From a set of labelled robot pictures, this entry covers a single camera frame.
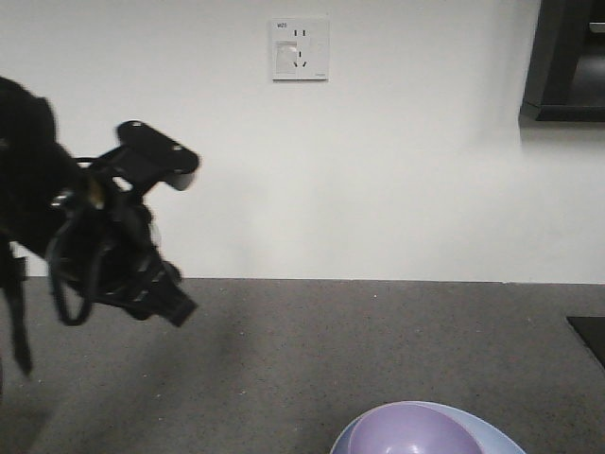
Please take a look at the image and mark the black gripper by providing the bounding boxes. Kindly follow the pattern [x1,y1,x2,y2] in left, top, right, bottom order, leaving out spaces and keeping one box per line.
[45,180,197,326]

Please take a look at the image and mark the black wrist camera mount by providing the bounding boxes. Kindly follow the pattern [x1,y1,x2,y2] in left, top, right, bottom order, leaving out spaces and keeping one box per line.
[88,120,200,195]

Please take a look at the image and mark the light blue plate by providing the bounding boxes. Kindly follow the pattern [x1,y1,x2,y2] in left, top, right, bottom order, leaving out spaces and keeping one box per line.
[331,401,523,453]

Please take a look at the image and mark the white wall power socket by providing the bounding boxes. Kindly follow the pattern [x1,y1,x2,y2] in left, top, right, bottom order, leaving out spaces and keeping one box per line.
[269,17,330,81]

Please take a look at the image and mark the black induction cooktop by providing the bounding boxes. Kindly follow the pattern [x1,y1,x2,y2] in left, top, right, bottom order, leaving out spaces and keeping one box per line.
[567,316,605,367]

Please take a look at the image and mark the purple plastic bowl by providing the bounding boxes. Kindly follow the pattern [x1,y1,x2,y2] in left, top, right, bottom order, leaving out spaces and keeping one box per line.
[348,403,482,454]

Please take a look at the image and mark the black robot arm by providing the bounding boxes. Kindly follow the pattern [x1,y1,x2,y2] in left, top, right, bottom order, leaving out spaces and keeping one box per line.
[1,79,199,374]

